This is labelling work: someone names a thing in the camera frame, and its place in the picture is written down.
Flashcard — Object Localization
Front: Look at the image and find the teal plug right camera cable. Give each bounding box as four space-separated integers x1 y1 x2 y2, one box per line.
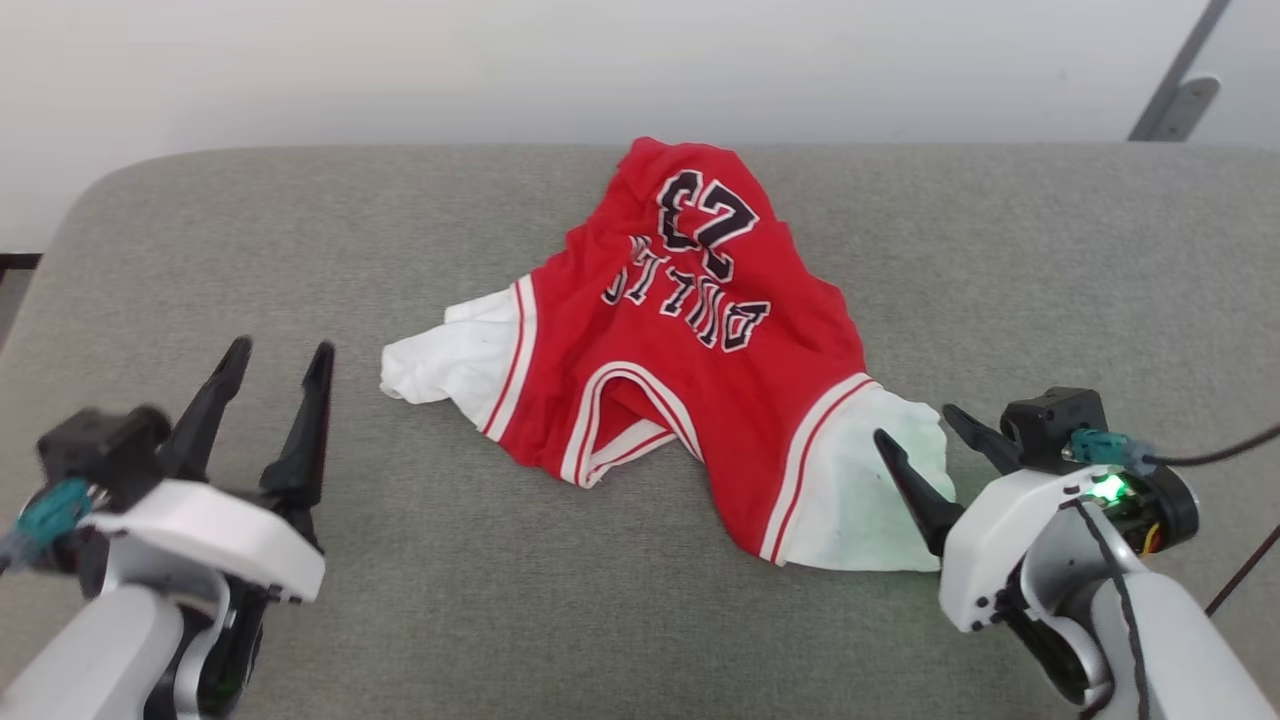
1064 422 1280 473

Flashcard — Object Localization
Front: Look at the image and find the teal plug left camera cable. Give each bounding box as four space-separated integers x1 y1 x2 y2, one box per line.
0 477 94 573

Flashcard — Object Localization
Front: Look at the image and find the thin dark loose cable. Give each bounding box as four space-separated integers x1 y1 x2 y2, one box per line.
1204 523 1280 618

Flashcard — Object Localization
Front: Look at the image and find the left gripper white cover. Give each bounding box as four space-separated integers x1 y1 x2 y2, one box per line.
79 336 336 613

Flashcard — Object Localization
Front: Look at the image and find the grey metal bracket plate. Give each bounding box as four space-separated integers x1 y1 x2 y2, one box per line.
1154 76 1222 142

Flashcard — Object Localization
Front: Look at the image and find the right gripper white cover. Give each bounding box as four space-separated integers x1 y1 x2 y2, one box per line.
872 402 1200 634

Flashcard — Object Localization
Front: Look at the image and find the black cable along right arm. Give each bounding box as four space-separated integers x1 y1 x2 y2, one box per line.
1060 498 1153 720

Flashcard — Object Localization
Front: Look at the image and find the grey fabric sofa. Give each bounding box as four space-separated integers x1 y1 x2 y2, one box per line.
0 140 1280 720

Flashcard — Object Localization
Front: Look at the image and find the red white basketball jersey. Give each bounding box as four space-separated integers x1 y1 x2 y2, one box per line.
380 137 959 573

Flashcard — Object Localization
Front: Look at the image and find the grey metal pole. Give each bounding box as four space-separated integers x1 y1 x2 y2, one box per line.
1128 0 1233 142

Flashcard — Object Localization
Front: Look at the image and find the teal plug camera cable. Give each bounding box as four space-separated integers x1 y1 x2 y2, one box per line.
1064 422 1280 473
0 477 94 573

